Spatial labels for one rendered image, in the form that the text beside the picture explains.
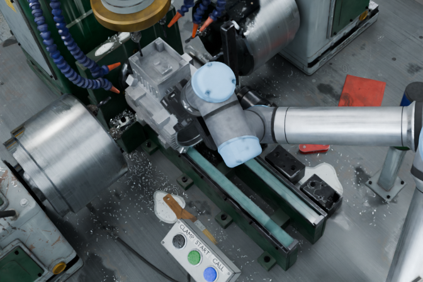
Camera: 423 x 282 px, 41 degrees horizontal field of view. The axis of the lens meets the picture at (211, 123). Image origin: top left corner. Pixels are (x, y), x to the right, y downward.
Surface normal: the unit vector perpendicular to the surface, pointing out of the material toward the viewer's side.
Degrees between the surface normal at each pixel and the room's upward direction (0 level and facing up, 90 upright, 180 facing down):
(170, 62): 0
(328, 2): 89
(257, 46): 70
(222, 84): 30
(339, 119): 23
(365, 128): 43
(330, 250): 0
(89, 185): 81
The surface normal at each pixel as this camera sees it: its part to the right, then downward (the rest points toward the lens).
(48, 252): 0.67, 0.58
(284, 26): 0.60, 0.35
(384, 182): -0.74, 0.60
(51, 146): 0.15, -0.31
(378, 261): -0.09, -0.55
